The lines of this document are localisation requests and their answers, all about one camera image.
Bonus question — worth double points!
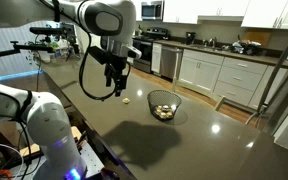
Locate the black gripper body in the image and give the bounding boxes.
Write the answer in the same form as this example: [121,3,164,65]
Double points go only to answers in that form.
[104,54,132,82]

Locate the narrow white cabinet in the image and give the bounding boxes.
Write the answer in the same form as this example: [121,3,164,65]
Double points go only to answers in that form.
[150,42,163,75]

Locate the stainless steel dishwasher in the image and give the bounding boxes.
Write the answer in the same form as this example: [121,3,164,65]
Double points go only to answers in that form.
[159,45,184,80]

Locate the green potted plant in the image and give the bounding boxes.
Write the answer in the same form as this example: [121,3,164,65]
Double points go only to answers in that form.
[47,38,62,51]

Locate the steel microwave oven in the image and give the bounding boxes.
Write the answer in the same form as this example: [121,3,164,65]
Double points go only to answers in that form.
[140,0,164,21]

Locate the black coffee maker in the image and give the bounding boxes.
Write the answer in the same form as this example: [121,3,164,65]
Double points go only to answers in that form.
[185,31,197,46]

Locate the pale wooden chair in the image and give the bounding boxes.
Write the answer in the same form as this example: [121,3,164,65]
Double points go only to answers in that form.
[171,48,227,112]

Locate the white upper cabinets over sink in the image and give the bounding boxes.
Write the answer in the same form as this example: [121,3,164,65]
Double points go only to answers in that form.
[162,0,251,25]

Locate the chrome sink faucet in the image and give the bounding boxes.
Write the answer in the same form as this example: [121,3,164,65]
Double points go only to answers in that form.
[207,36,219,49]

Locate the white window blinds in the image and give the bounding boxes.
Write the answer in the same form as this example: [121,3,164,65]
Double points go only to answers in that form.
[0,21,50,78]

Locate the white lower cabinets with drawers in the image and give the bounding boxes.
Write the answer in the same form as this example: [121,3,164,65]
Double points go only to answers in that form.
[178,48,280,110]

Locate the dark dish rack with dishes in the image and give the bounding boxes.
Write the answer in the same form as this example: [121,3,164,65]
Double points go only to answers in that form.
[231,39,263,57]

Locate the wooden cutting board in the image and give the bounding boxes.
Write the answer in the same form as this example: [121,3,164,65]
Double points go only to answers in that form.
[243,30,273,48]

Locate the grey metal stand legs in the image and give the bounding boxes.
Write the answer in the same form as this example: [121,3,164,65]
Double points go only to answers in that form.
[245,18,288,127]

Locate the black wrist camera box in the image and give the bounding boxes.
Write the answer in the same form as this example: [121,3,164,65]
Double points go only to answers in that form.
[87,45,111,66]

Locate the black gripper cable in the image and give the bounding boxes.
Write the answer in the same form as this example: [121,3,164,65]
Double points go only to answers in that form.
[78,31,132,102]

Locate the black camera tripod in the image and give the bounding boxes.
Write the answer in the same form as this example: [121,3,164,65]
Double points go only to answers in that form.
[65,33,82,63]

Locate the black bar camera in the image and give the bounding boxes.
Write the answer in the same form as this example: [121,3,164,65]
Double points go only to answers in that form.
[29,25,75,36]

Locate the black base cable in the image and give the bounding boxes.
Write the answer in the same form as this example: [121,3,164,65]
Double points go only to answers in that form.
[15,119,36,180]

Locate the thin white cable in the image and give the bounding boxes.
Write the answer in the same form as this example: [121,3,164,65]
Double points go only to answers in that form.
[0,142,25,180]

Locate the white upper cabinets with handles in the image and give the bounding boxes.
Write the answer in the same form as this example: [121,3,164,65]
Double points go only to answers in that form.
[241,0,288,31]

